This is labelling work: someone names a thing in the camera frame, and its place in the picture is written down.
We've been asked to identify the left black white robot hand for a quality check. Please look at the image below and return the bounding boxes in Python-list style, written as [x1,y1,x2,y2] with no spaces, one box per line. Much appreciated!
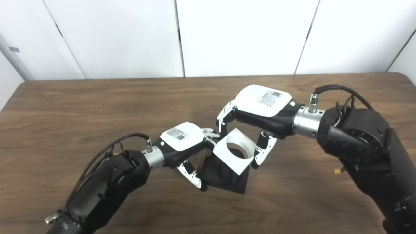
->
[153,122,221,192]

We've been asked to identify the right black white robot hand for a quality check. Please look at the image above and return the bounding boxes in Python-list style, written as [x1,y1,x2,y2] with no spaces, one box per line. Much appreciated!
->
[216,84,305,169]

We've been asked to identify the white square piece with hole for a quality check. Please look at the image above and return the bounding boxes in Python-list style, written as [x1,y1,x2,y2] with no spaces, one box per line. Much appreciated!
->
[213,128,257,176]

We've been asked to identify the black peg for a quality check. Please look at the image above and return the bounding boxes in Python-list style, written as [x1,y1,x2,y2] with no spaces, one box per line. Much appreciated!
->
[198,146,251,195]

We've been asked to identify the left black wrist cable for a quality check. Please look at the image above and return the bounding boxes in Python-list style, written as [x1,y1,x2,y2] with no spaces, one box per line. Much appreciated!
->
[45,133,153,225]

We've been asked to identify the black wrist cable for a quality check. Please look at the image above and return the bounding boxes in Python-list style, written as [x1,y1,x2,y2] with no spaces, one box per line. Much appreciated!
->
[309,84,374,112]
[45,133,153,225]

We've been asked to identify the thin wires on left arm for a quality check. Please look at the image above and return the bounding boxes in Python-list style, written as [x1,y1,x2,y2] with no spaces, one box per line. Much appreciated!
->
[97,145,127,163]

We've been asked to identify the thin wires on arm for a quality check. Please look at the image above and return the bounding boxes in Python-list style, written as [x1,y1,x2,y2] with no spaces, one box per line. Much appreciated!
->
[334,96,356,127]
[97,145,127,163]

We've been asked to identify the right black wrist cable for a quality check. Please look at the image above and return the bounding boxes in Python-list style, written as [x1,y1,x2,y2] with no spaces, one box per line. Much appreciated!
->
[309,84,374,112]

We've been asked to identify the thin wires on right arm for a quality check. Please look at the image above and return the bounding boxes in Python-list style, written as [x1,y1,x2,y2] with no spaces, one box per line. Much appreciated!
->
[334,96,356,127]

